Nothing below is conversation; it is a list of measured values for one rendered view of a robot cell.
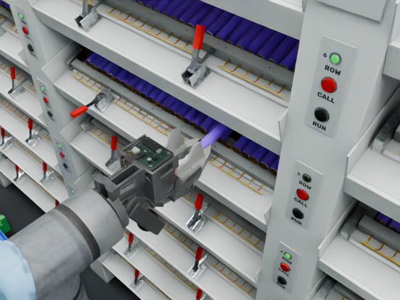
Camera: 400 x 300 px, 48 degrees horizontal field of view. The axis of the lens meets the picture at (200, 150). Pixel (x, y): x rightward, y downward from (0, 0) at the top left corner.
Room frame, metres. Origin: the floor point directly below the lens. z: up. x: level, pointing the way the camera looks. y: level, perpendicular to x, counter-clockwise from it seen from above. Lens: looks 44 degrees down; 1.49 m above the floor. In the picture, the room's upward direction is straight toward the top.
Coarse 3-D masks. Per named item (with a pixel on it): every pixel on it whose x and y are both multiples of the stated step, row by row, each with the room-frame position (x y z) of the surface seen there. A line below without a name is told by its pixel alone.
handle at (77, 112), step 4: (96, 96) 0.75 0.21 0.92; (96, 100) 0.75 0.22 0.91; (100, 100) 0.75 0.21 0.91; (88, 104) 0.74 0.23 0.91; (92, 104) 0.74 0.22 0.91; (80, 108) 0.72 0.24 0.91; (84, 108) 0.72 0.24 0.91; (72, 112) 0.71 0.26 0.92; (76, 112) 0.71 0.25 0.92; (80, 112) 0.71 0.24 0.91; (72, 116) 0.70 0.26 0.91; (76, 116) 0.70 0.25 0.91
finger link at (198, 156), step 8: (200, 144) 0.51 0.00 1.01; (192, 152) 0.49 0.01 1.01; (200, 152) 0.51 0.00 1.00; (208, 152) 0.53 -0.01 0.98; (192, 160) 0.49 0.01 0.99; (200, 160) 0.51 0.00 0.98; (176, 168) 0.47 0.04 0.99; (184, 168) 0.48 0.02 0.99; (192, 168) 0.49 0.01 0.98; (176, 176) 0.48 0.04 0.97; (184, 176) 0.47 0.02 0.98
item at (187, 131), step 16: (80, 64) 0.86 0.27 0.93; (80, 80) 0.83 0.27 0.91; (96, 80) 0.81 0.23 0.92; (112, 80) 0.80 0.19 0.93; (128, 96) 0.74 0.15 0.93; (160, 112) 0.69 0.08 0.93; (176, 128) 0.65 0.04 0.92; (192, 128) 0.64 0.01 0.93; (208, 160) 0.58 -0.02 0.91; (224, 160) 0.58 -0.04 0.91; (240, 160) 0.56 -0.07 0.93; (240, 176) 0.54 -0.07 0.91; (256, 176) 0.52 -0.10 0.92; (272, 176) 0.52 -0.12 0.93
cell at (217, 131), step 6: (216, 126) 0.58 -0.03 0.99; (222, 126) 0.58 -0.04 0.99; (210, 132) 0.57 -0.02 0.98; (216, 132) 0.57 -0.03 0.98; (222, 132) 0.57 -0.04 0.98; (204, 138) 0.56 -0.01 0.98; (210, 138) 0.56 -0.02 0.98; (216, 138) 0.56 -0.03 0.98; (204, 144) 0.55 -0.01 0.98; (210, 144) 0.55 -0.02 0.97
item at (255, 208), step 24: (72, 48) 0.90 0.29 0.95; (48, 72) 0.85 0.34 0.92; (72, 72) 0.87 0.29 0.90; (72, 96) 0.80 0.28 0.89; (120, 120) 0.71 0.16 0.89; (216, 168) 0.57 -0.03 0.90; (216, 192) 0.52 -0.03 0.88; (240, 192) 0.51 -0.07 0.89; (264, 192) 0.51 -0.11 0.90; (264, 216) 0.44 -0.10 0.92
